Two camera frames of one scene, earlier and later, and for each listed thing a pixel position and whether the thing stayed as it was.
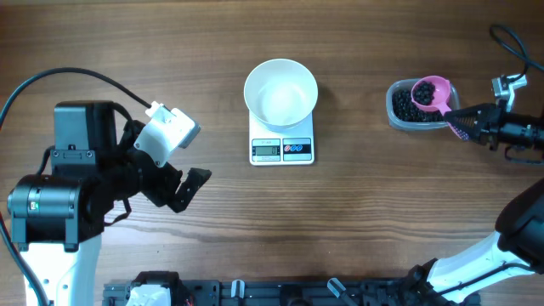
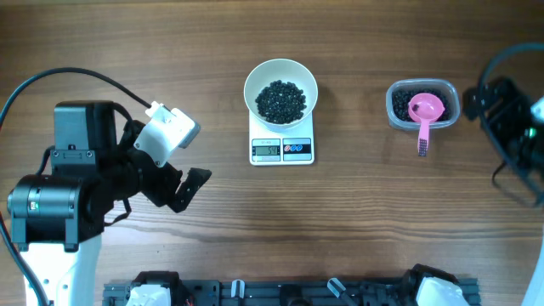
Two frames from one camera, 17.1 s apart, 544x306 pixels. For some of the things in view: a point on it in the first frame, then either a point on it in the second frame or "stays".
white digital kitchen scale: x=269 y=147 stays
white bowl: x=280 y=93 stays
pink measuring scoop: x=441 y=99 -> x=424 y=108
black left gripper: x=166 y=189 stays
